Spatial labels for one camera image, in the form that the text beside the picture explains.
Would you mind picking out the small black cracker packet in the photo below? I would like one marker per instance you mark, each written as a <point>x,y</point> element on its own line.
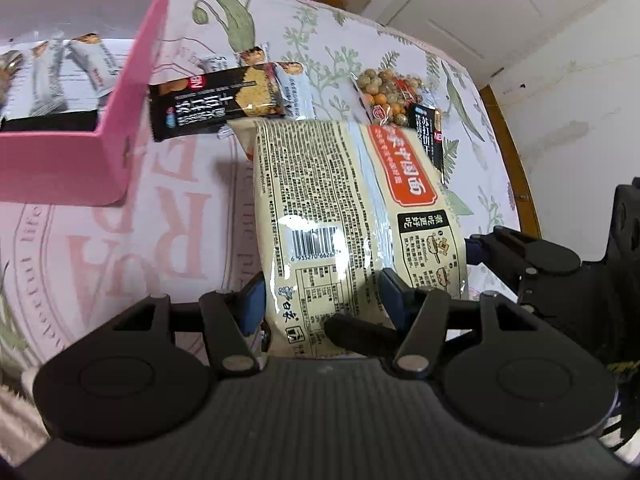
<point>425,135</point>

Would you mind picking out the beige noodle packet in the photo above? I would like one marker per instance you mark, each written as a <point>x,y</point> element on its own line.
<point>320,200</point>

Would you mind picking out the grey snack bar packet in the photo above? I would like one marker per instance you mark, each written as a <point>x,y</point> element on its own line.
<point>252,55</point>
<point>295,85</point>
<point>95,65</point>
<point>215,64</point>
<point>47,80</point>
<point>10,85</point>

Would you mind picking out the white door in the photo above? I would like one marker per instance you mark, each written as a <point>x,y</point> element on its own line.
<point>475,0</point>

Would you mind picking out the clear bag of coated peanuts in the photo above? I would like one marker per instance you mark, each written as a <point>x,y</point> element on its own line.
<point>380,90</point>

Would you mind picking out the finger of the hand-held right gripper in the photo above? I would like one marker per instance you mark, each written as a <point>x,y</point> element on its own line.
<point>525,255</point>
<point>550,292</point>

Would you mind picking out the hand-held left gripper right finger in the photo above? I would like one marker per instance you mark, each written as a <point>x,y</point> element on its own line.
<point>395,295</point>

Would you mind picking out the pink cardboard box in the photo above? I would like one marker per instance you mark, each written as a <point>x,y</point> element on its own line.
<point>55,167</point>

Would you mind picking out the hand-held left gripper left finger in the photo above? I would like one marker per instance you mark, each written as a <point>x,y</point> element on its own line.
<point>252,305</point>

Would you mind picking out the large black cracker packet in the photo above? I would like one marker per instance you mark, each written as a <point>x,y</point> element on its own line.
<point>210,105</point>

